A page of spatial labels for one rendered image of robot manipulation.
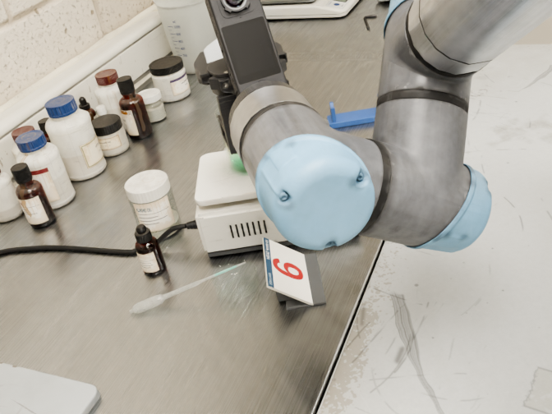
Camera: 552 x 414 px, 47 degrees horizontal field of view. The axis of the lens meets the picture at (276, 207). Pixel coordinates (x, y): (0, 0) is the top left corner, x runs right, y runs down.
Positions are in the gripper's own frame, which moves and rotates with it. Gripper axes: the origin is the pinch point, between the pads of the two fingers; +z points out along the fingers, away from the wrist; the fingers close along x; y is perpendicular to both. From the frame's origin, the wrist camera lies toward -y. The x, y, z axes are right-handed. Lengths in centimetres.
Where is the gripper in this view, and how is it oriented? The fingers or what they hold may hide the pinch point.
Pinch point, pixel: (224, 39)
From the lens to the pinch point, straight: 74.0
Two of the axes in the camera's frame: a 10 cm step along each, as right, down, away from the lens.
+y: 1.7, 8.3, 5.4
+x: 9.5, -2.7, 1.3
